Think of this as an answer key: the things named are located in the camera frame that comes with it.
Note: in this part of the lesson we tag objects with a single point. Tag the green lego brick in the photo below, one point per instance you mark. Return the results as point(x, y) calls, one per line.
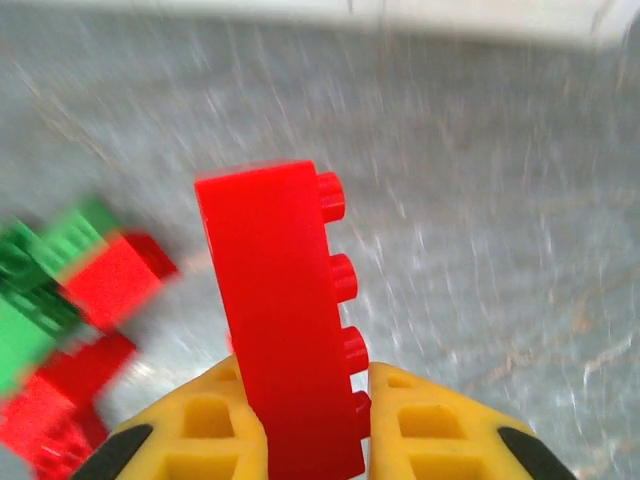
point(25, 340)
point(80, 235)

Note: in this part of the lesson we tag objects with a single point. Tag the long red lego brick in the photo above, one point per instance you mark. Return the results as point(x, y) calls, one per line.
point(280, 280)

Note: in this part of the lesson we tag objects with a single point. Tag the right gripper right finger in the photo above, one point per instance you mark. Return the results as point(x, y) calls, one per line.
point(430, 430)

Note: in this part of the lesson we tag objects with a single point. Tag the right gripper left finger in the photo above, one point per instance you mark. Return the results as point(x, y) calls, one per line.
point(200, 420)

